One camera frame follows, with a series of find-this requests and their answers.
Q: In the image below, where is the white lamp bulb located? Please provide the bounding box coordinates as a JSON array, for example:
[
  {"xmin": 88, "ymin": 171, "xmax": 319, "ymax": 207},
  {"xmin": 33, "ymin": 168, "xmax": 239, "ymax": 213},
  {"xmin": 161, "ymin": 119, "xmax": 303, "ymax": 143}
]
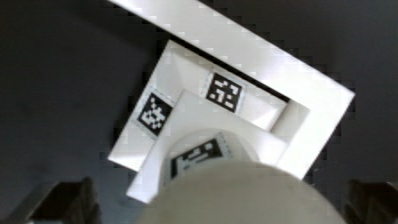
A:
[{"xmin": 136, "ymin": 129, "xmax": 346, "ymax": 224}]

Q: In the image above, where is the white U-shaped fence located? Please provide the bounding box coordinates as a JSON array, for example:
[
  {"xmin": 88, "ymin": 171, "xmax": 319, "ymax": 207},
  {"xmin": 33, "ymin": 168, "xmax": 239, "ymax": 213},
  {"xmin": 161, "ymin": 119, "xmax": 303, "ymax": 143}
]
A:
[{"xmin": 108, "ymin": 0, "xmax": 353, "ymax": 177}]

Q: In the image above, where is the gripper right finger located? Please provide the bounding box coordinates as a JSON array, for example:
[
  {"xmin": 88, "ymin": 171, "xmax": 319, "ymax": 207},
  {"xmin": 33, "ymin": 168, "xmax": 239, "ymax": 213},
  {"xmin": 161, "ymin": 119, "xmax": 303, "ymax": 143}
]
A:
[{"xmin": 342, "ymin": 180, "xmax": 398, "ymax": 224}]

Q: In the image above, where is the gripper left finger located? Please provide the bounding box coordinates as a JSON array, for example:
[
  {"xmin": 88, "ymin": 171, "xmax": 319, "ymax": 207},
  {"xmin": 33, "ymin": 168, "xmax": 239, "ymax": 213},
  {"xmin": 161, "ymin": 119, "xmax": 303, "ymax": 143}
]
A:
[{"xmin": 5, "ymin": 176, "xmax": 102, "ymax": 224}]

